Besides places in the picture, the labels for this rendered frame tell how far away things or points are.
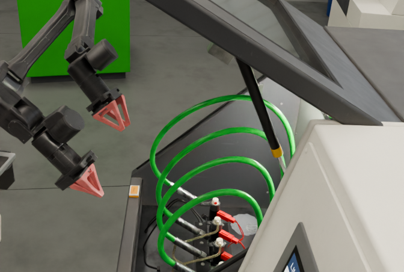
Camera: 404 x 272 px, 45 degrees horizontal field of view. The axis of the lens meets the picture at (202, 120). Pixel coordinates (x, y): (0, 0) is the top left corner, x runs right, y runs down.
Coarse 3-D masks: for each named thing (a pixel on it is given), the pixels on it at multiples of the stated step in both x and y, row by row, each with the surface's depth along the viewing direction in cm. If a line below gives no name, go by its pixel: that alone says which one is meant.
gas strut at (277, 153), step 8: (240, 64) 77; (248, 72) 78; (248, 80) 79; (248, 88) 80; (256, 88) 80; (256, 96) 80; (256, 104) 81; (264, 104) 82; (264, 112) 82; (264, 120) 83; (264, 128) 84; (272, 128) 84; (272, 136) 85; (272, 144) 86; (272, 152) 87; (280, 152) 87; (280, 160) 88
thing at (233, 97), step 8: (224, 96) 117; (232, 96) 117; (240, 96) 117; (248, 96) 117; (200, 104) 118; (208, 104) 118; (272, 104) 119; (184, 112) 119; (192, 112) 119; (280, 112) 120; (176, 120) 119; (168, 128) 120; (288, 128) 122; (160, 136) 121; (288, 136) 123; (152, 144) 123; (152, 152) 124; (152, 160) 125; (152, 168) 126; (168, 184) 128
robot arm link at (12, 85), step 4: (8, 76) 151; (12, 76) 153; (4, 80) 150; (8, 80) 151; (12, 80) 152; (16, 80) 154; (4, 84) 150; (8, 84) 151; (12, 84) 152; (16, 84) 153; (12, 88) 151; (16, 88) 152
